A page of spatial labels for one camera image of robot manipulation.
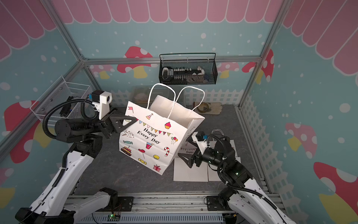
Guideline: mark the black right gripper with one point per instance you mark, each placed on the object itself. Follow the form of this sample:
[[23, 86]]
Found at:
[[197, 154]]

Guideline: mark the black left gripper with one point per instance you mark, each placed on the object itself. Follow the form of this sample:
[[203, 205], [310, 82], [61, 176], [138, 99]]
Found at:
[[108, 128]]

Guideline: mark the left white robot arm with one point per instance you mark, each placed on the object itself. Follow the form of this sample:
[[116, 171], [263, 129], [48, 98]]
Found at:
[[86, 136]]

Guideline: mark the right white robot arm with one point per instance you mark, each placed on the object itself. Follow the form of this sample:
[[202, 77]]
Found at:
[[242, 193]]

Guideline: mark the clear plastic storage box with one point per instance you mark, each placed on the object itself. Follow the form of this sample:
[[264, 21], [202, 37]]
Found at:
[[140, 94]]

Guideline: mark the brown packing tape roll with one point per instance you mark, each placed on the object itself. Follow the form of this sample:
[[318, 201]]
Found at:
[[204, 108]]

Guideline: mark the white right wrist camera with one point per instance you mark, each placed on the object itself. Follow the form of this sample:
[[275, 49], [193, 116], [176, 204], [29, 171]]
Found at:
[[200, 140]]

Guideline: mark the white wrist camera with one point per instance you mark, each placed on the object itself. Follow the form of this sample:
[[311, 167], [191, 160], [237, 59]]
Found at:
[[101, 102], [200, 140]]

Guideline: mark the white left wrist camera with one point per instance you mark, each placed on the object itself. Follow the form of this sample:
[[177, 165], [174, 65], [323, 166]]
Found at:
[[101, 102]]

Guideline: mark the black wire mesh wall basket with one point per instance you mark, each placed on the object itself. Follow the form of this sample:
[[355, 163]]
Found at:
[[188, 69]]

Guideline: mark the metal base rail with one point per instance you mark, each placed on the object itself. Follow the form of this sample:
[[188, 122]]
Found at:
[[180, 208]]

